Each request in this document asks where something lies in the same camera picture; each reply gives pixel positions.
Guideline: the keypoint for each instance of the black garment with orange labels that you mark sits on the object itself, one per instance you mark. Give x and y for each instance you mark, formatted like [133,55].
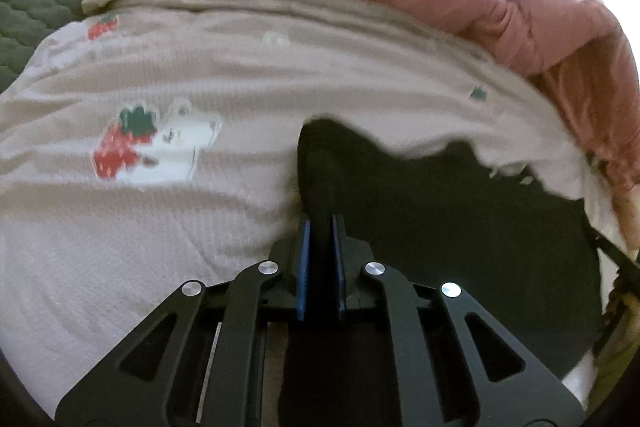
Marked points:
[450,232]

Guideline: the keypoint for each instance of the white bedsheet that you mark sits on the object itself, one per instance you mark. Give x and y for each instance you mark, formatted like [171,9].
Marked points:
[595,187]

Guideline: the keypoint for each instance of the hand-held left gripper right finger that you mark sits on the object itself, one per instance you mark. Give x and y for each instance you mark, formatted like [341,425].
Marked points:
[340,267]

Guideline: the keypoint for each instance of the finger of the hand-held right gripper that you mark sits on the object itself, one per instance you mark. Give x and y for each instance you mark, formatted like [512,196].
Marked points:
[612,252]

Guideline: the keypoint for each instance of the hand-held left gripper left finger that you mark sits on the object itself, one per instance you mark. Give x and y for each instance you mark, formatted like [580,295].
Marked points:
[302,267]

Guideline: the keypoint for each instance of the beige strawberry print blanket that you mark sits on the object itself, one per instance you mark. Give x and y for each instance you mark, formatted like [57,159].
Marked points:
[250,82]

